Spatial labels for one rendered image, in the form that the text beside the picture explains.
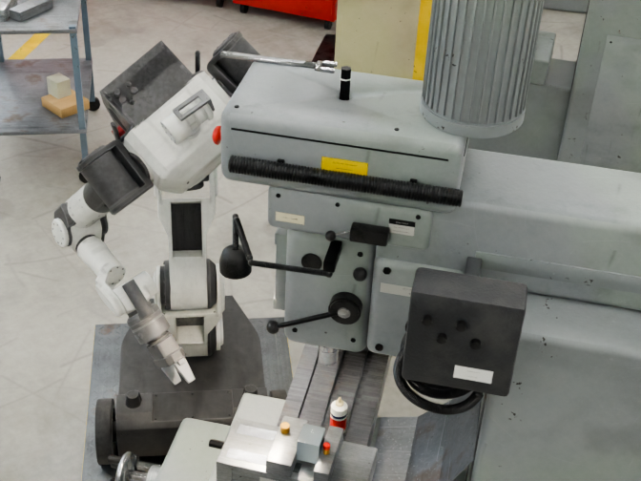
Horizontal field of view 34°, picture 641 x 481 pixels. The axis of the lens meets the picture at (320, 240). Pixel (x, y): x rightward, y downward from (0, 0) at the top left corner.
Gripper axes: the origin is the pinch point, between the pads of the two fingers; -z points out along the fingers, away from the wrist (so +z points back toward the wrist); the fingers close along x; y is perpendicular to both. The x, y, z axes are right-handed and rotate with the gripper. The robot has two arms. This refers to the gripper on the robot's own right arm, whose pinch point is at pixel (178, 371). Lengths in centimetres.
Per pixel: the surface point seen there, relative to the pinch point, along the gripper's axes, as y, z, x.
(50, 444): -12, -15, -137
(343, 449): 13.6, -32.3, 33.4
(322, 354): 19.7, -10.4, 37.3
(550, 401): 35, -35, 86
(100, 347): 15, 7, -107
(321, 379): 29.6, -22.1, 7.3
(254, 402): 14.8, -18.9, -4.7
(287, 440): 3.5, -22.9, 31.5
